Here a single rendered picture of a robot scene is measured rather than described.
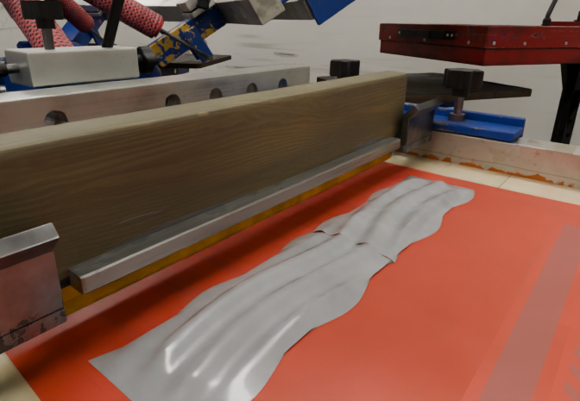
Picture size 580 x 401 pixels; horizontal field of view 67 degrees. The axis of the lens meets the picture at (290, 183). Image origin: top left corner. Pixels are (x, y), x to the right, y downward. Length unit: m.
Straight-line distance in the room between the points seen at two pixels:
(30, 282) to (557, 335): 0.26
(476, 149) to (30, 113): 0.46
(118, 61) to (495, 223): 0.43
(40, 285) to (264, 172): 0.16
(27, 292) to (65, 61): 0.35
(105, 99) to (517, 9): 2.02
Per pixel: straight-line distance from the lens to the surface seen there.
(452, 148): 0.55
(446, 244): 0.35
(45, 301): 0.23
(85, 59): 0.54
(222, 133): 0.28
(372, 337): 0.25
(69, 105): 0.48
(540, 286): 0.32
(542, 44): 1.28
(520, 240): 0.38
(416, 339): 0.25
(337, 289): 0.27
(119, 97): 0.51
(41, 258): 0.22
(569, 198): 0.49
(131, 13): 0.96
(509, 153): 0.53
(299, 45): 2.84
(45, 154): 0.22
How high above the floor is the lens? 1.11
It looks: 21 degrees down
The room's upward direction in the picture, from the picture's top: 1 degrees clockwise
